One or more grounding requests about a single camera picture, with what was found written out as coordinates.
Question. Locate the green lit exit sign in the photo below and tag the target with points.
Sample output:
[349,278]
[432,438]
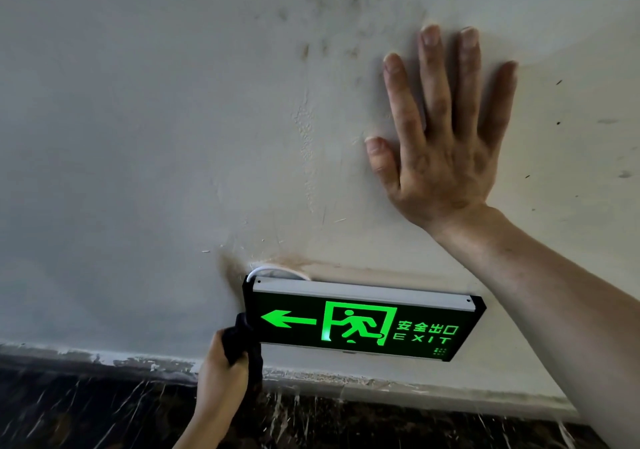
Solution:
[360,323]

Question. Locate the person's right little finger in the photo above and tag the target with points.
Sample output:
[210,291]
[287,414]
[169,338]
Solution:
[501,106]

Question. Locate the person's left forearm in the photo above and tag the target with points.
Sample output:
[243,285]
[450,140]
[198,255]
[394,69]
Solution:
[210,431]

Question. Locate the person's right thumb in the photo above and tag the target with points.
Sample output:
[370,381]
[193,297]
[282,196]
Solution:
[382,166]

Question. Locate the person's right middle finger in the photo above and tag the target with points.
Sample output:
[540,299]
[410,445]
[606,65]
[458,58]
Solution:
[439,83]

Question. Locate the person's right forearm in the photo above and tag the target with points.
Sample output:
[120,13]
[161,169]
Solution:
[560,308]

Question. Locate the person's right hand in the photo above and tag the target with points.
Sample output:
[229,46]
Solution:
[445,178]

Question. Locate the person's left hand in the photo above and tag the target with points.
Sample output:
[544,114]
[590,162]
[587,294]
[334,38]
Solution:
[220,383]

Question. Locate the person's left fingers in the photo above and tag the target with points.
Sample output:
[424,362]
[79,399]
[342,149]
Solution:
[239,363]

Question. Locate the black cloth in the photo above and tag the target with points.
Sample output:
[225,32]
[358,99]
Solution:
[246,343]

